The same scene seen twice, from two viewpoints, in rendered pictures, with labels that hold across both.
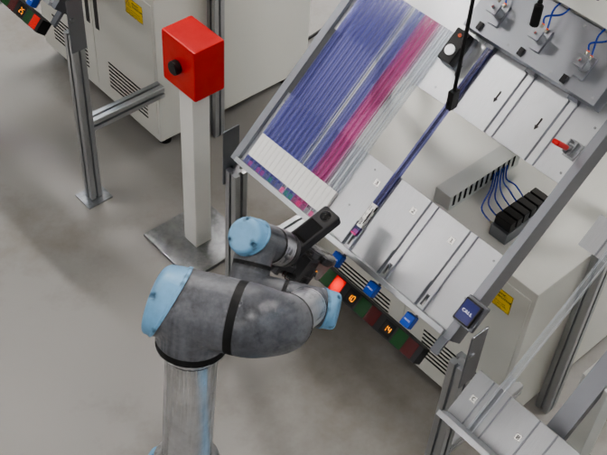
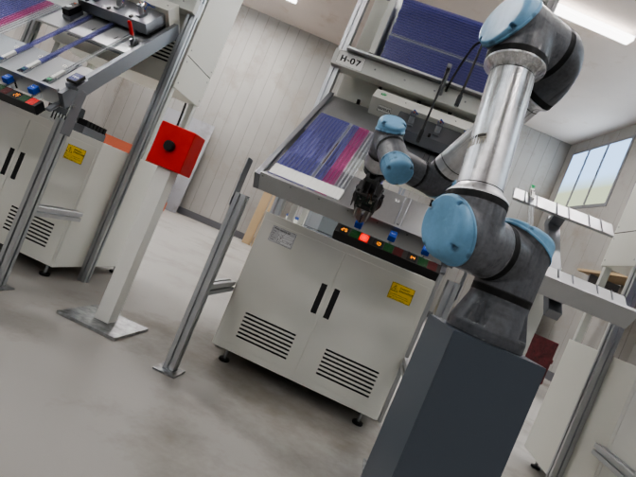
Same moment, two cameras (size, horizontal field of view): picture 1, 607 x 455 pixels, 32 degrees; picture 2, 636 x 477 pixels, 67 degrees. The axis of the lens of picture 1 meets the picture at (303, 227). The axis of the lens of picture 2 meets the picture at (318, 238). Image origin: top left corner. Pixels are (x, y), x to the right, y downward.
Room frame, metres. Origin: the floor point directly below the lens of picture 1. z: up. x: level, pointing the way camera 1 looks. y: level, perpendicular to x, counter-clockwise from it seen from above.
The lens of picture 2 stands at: (0.38, 0.90, 0.61)
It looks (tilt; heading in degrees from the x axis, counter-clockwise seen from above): 0 degrees down; 323
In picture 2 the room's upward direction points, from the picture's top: 23 degrees clockwise
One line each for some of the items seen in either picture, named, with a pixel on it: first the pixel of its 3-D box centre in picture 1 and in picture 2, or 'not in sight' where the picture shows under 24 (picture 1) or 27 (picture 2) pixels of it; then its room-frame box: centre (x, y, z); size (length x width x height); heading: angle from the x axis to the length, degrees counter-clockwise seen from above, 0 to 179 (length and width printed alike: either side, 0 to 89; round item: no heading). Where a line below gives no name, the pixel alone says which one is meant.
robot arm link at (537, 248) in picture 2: not in sight; (513, 258); (0.91, 0.04, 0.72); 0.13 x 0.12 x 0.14; 79
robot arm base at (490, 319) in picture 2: not in sight; (492, 314); (0.91, 0.04, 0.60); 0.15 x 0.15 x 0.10
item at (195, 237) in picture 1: (195, 146); (144, 226); (2.18, 0.32, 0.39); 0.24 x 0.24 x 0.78; 45
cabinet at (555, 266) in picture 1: (490, 235); (326, 311); (2.01, -0.52, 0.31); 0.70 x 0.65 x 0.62; 45
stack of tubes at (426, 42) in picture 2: not in sight; (449, 53); (1.88, -0.47, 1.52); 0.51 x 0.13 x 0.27; 45
